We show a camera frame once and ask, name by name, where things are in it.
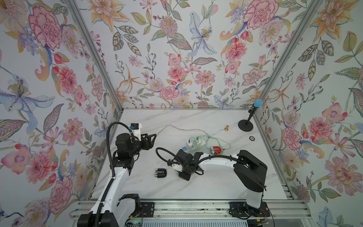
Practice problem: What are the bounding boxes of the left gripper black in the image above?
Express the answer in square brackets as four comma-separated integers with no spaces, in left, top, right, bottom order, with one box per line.
[127,133,157,158]

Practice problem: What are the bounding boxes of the white charger teal cable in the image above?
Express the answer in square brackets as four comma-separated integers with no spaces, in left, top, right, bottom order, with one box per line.
[185,137,210,151]

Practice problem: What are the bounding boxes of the white charger light green cable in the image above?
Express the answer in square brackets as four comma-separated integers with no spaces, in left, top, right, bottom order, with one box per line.
[195,135,232,151]

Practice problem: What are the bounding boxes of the white power strip blue sockets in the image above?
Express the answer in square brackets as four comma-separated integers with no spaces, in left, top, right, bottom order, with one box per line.
[157,124,210,153]

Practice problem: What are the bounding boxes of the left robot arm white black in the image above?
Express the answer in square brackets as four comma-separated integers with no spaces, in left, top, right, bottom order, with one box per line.
[77,122,157,227]

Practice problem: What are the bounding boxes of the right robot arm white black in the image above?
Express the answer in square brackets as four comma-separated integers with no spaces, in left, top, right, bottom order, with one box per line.
[156,147,268,210]

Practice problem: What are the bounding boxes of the blue microphone on black stand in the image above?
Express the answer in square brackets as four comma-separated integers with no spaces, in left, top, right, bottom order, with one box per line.
[238,99,263,132]

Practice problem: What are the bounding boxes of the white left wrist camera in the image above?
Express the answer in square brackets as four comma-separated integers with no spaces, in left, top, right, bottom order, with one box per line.
[130,123,142,141]

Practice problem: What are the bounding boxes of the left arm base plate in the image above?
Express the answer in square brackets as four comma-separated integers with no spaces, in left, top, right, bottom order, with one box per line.
[129,202,155,218]

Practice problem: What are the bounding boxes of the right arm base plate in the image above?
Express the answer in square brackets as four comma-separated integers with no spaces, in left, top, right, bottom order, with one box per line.
[229,201,271,219]

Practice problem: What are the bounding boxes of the aluminium rail front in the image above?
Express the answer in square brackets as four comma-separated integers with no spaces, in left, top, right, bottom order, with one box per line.
[69,200,313,220]

